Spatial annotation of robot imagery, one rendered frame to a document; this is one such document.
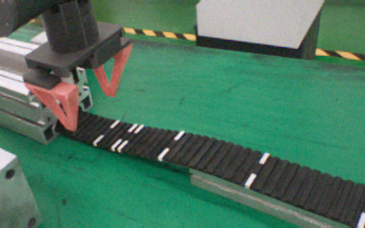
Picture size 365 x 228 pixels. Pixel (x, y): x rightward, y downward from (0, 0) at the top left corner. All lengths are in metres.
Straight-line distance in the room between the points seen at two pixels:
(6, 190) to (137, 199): 0.14
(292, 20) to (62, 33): 0.38
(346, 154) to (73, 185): 0.31
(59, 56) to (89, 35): 0.04
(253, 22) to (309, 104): 0.19
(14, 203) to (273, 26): 0.48
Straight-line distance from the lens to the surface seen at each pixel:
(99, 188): 0.47
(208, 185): 0.45
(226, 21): 0.72
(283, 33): 0.70
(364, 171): 0.50
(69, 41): 0.44
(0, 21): 0.38
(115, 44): 0.48
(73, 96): 0.44
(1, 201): 0.41
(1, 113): 0.59
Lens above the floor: 1.11
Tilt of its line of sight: 37 degrees down
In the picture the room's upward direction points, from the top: 11 degrees counter-clockwise
